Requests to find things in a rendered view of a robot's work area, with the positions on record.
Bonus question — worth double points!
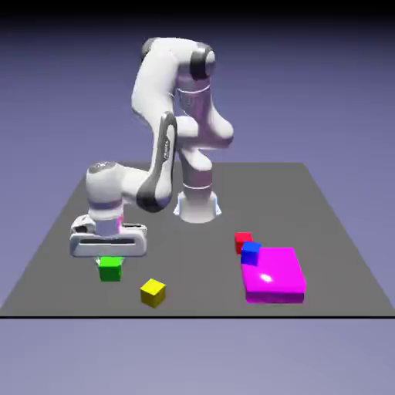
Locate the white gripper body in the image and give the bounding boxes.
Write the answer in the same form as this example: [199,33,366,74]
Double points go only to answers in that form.
[69,224,148,258]

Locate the small green cube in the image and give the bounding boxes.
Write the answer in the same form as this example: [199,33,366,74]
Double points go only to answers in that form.
[98,256,123,282]

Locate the small yellow cube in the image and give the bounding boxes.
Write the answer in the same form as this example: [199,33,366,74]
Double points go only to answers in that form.
[139,278,167,309]

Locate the small red cube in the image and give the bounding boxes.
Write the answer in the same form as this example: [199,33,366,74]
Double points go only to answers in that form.
[234,231,254,255]

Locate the small blue cube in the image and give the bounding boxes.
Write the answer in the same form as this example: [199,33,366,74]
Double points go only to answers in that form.
[240,241,262,267]

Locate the large magenta box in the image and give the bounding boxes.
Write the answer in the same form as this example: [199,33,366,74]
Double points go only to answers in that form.
[241,246,307,305]

